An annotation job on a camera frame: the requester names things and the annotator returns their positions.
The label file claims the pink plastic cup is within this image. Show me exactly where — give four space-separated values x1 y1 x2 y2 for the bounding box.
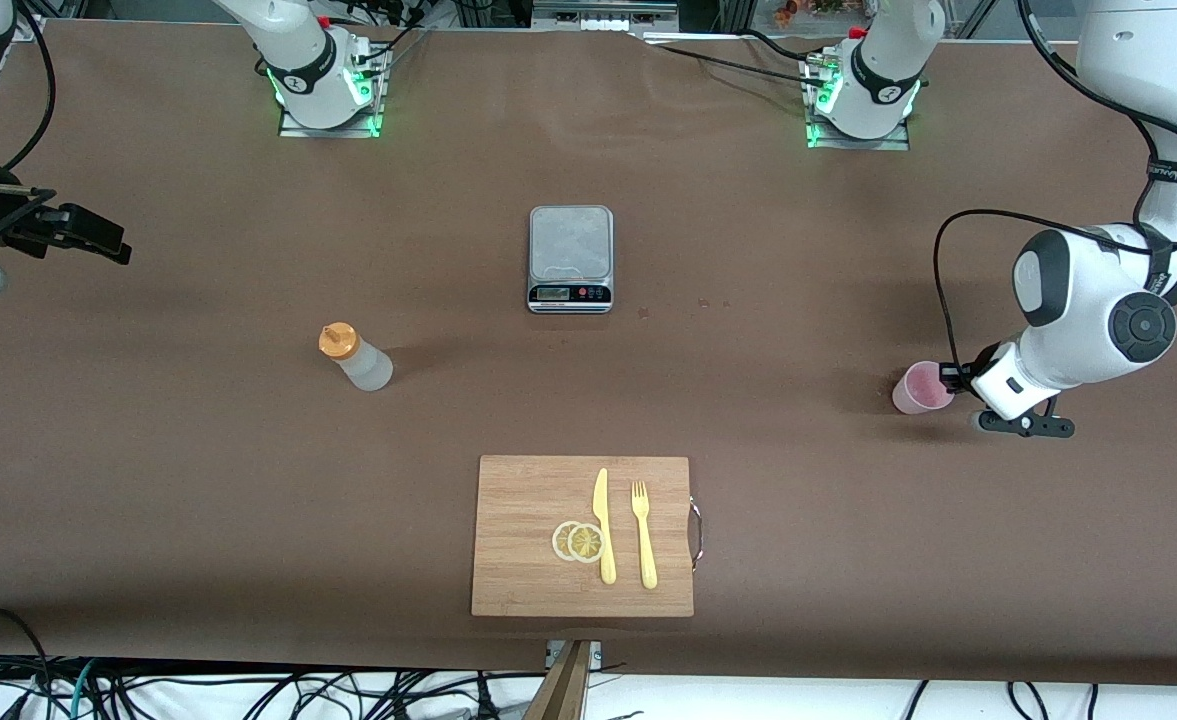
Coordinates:
892 361 956 416

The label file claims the white squeeze bottle orange cap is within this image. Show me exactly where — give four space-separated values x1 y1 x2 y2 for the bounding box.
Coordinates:
318 322 395 393

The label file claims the brown table cover sheet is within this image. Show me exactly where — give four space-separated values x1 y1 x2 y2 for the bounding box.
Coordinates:
0 18 1177 686

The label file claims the yellow plastic fork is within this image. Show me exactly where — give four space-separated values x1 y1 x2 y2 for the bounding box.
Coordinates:
630 480 659 590

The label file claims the yellow plastic knife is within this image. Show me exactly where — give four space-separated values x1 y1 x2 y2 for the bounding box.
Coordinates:
591 467 618 586

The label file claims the orange background item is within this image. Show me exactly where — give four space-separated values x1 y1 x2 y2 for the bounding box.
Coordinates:
773 0 849 23

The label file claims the silver digital kitchen scale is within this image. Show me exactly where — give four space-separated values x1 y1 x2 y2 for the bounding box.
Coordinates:
527 205 615 315

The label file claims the bamboo cutting board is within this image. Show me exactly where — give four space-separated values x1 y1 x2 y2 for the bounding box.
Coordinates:
470 455 696 618

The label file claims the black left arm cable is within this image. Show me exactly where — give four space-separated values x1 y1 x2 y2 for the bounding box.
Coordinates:
933 0 1177 373

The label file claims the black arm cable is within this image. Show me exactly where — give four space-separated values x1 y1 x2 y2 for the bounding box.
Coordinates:
933 0 1177 373
6 0 57 171

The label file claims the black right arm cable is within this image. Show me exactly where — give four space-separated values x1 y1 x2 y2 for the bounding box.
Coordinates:
6 0 57 171

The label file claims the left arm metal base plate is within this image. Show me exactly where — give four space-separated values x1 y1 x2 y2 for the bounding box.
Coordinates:
803 50 914 151

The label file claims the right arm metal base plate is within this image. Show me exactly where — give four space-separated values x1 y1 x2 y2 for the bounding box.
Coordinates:
278 40 389 139

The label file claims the black base power cable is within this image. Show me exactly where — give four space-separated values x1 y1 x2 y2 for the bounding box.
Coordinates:
638 30 834 89

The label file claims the teal floor cable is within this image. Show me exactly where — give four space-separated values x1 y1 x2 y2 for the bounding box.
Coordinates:
68 658 99 720

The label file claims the wooden post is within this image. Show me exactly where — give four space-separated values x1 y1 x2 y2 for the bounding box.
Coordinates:
523 640 594 720

